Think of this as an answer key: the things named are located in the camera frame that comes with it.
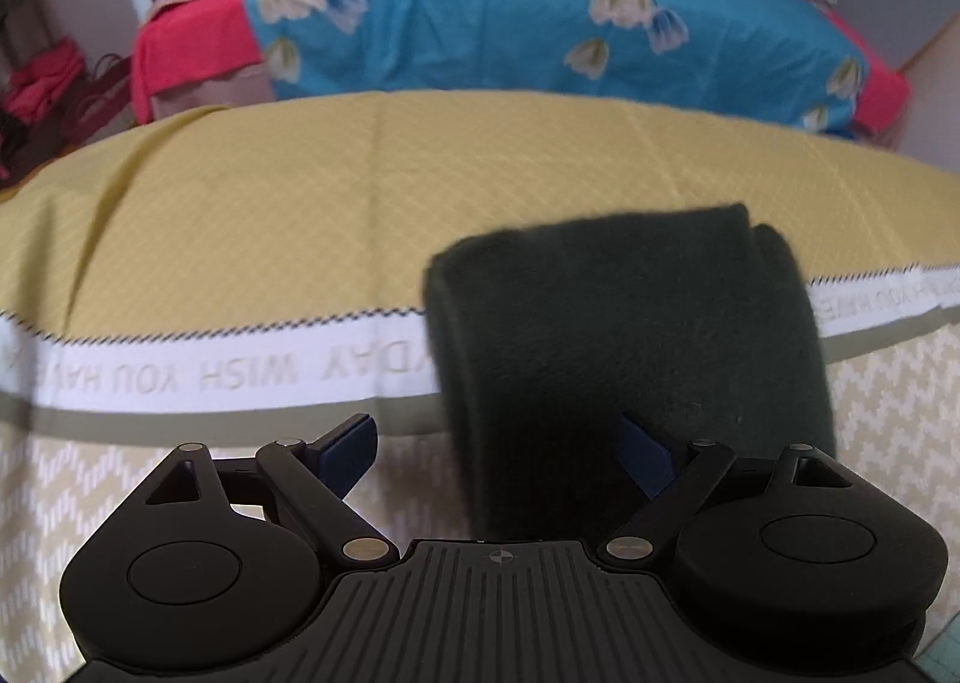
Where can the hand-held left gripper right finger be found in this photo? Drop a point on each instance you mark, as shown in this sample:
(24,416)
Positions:
(645,462)

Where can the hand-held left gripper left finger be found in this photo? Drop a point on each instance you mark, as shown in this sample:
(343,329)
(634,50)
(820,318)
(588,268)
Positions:
(349,454)

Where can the dark green t-shirt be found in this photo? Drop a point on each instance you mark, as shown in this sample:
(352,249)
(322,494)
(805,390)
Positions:
(622,323)

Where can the pile of red clothes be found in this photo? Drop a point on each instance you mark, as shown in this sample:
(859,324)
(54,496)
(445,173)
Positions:
(45,76)

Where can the yellow patterned blanket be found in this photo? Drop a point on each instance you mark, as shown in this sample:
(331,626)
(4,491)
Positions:
(300,203)

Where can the dark red bag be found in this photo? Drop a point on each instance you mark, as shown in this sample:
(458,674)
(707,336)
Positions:
(105,91)

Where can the blue floral bedsheet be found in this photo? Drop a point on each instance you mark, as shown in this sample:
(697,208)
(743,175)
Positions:
(487,16)

